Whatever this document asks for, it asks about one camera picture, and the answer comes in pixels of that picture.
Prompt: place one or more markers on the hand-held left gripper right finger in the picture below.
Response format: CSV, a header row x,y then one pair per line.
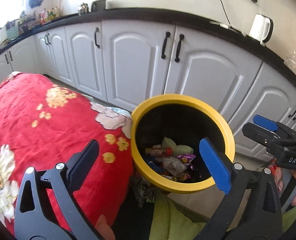
x,y
214,165

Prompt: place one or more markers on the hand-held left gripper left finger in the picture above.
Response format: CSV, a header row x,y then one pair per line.
x,y
84,157

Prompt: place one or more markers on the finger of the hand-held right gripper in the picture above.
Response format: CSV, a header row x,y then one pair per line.
x,y
260,136
265,123

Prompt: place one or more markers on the green foam net sleeve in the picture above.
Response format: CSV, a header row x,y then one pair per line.
x,y
180,149

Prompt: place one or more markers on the green snack packet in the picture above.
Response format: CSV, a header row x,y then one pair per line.
x,y
143,192

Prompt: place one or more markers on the yellow rimmed black trash bin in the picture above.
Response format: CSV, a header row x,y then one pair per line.
x,y
178,98

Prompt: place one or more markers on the person's left hand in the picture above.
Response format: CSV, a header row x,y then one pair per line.
x,y
105,227

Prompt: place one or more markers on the purple snack wrapper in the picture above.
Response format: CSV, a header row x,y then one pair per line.
x,y
186,158

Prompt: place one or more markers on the person's green garment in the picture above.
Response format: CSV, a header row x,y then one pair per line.
x,y
173,220

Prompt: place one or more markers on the dark cloth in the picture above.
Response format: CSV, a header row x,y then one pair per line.
x,y
132,220

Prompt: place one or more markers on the red floral blanket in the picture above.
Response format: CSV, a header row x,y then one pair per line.
x,y
25,100

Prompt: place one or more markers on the white electric kettle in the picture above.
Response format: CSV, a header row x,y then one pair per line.
x,y
259,27

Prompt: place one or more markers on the white base cabinets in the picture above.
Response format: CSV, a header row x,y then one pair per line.
x,y
137,62

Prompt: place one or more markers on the group of condiment bottles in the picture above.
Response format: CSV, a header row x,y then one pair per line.
x,y
49,14

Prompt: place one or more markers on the steel teapot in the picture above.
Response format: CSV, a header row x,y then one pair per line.
x,y
83,8

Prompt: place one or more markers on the dark metal pot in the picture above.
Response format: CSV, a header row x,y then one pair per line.
x,y
98,5

